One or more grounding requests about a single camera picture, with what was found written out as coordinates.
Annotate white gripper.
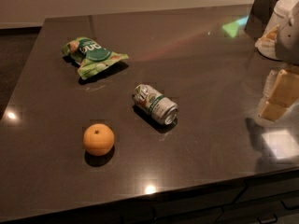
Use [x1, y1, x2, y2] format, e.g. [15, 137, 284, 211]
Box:
[255, 0, 299, 121]

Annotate silver green 7up can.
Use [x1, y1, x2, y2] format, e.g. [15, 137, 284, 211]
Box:
[132, 84, 178, 126]

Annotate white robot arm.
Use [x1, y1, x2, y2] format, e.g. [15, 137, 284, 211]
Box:
[255, 0, 299, 121]

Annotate dark box in background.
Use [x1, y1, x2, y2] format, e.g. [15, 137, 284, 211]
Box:
[244, 0, 277, 40]

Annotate dark cabinet drawers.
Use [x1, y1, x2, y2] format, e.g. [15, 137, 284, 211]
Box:
[8, 170, 299, 224]

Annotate orange fruit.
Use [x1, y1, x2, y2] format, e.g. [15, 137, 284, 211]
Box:
[83, 123, 115, 156]

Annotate green snack bag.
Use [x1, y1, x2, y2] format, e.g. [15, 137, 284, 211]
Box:
[62, 36, 129, 80]

